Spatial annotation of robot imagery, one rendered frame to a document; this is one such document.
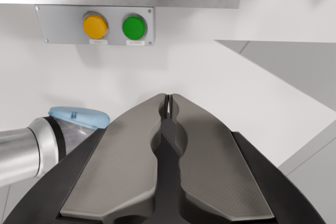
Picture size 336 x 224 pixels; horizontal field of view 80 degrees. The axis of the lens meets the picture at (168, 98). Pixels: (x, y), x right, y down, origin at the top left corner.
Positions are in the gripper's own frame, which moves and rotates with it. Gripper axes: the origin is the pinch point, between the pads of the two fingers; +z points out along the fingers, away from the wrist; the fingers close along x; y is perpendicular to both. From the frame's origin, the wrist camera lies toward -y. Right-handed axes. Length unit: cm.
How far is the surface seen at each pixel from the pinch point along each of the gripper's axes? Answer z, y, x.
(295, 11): 37.2, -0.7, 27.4
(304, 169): 123, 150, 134
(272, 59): 123, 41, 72
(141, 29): 26.1, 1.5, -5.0
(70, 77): 37.4, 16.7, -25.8
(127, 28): 26.1, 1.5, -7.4
